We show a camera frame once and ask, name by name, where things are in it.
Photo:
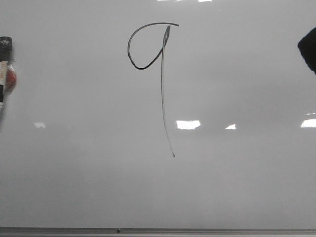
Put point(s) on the black fabric covered gripper finger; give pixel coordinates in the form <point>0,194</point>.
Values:
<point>307,48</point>

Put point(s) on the black whiteboard marker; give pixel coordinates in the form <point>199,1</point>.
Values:
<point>5,56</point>

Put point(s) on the white whiteboard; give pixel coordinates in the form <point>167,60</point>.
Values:
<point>159,114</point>

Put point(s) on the red magnet taped on marker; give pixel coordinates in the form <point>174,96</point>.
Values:
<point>11,78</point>

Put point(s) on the grey aluminium whiteboard frame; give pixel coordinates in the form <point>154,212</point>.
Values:
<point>151,232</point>

